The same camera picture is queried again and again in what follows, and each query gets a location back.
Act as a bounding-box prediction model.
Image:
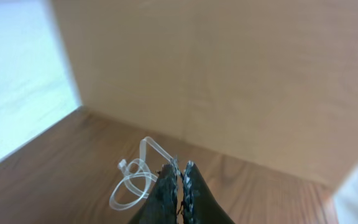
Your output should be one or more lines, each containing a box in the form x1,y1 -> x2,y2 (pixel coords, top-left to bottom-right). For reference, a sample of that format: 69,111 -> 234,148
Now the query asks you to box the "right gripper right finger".
181,161 -> 234,224

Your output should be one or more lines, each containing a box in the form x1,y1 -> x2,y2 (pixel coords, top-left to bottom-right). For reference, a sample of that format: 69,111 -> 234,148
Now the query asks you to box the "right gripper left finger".
128,164 -> 178,224

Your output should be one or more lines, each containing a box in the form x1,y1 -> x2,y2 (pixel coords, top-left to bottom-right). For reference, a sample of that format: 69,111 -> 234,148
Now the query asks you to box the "white USB cable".
108,136 -> 175,212

